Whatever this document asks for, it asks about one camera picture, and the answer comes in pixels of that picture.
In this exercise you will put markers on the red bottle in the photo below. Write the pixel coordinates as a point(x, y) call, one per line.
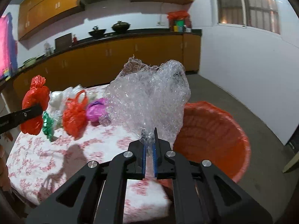
point(74, 39)

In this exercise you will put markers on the crumpled clear plastic wrap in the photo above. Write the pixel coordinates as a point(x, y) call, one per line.
point(57, 120)

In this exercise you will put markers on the open black wok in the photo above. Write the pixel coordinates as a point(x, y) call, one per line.
point(97, 33)

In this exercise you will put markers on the green and white pot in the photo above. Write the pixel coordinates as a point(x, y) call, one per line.
point(30, 62)

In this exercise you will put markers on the knotted red plastic bag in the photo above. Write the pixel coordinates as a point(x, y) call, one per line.
point(35, 93)

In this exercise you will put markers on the yellow lower kitchen cabinets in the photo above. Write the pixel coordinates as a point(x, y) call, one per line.
point(140, 51)

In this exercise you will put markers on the green foil wrapper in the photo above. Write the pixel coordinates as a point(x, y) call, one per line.
point(48, 123)

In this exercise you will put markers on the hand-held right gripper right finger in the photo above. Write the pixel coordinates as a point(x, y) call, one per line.
point(154, 161)

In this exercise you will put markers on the barred window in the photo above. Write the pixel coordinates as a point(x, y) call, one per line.
point(247, 2)

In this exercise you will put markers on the yellow container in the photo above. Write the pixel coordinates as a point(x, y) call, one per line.
point(178, 28)

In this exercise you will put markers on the clear jar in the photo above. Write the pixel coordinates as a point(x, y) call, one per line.
point(48, 49)

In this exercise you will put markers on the orange plastic basin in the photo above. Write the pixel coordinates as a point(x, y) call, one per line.
point(210, 140)

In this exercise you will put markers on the white plastic bag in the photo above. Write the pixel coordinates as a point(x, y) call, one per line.
point(56, 100)

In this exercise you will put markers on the red bag on rack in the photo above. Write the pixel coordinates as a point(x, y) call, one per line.
point(177, 15)

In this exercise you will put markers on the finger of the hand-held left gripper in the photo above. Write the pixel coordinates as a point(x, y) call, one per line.
point(21, 117)

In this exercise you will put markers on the purple plastic bag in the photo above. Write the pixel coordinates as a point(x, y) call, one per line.
point(95, 112)

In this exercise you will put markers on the pink curtain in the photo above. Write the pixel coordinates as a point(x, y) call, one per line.
point(7, 49)

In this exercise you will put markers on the red floral tablecloth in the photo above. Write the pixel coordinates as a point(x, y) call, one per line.
point(93, 149)

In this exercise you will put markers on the dark cutting board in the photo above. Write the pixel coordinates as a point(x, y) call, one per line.
point(63, 40)

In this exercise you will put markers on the small white cup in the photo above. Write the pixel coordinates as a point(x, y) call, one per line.
point(188, 30)

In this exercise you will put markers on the black wok with lid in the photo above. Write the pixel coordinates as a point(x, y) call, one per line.
point(120, 26)

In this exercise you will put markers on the long yellow wall cabinet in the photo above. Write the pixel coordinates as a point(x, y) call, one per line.
point(46, 7)

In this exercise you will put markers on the clear bubble wrap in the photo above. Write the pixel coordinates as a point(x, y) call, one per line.
point(149, 98)

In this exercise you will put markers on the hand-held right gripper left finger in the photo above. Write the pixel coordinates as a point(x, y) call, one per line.
point(144, 161)

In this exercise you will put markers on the green container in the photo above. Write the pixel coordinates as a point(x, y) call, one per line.
point(179, 23)

